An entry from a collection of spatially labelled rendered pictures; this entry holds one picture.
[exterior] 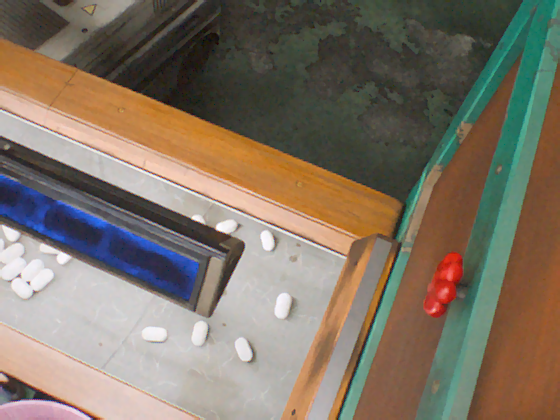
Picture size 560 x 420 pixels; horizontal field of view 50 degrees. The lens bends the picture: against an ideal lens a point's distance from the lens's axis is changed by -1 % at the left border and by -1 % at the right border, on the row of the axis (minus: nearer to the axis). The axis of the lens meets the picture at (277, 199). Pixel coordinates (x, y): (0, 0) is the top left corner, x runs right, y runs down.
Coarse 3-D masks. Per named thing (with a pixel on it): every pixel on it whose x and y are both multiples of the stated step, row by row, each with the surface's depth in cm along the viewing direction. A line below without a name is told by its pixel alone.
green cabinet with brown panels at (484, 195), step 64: (512, 64) 61; (448, 128) 82; (512, 128) 43; (448, 192) 69; (512, 192) 38; (512, 256) 35; (384, 320) 74; (448, 320) 38; (512, 320) 31; (384, 384) 58; (448, 384) 32; (512, 384) 27
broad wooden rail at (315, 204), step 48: (0, 48) 102; (0, 96) 98; (48, 96) 98; (96, 96) 99; (144, 96) 100; (96, 144) 97; (144, 144) 95; (192, 144) 96; (240, 144) 97; (240, 192) 93; (288, 192) 94; (336, 192) 94; (336, 240) 92
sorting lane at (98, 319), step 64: (0, 128) 97; (192, 192) 95; (256, 256) 91; (320, 256) 92; (0, 320) 83; (64, 320) 84; (128, 320) 85; (192, 320) 86; (256, 320) 87; (320, 320) 87; (192, 384) 82; (256, 384) 82
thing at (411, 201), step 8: (424, 176) 89; (416, 184) 96; (416, 192) 89; (408, 200) 97; (416, 200) 87; (408, 208) 93; (408, 216) 86; (400, 224) 94; (400, 232) 88; (400, 240) 84; (376, 312) 78; (352, 376) 74
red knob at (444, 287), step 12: (444, 264) 37; (456, 264) 36; (444, 276) 36; (456, 276) 36; (432, 288) 37; (444, 288) 35; (456, 288) 37; (432, 300) 37; (444, 300) 36; (432, 312) 36; (444, 312) 36
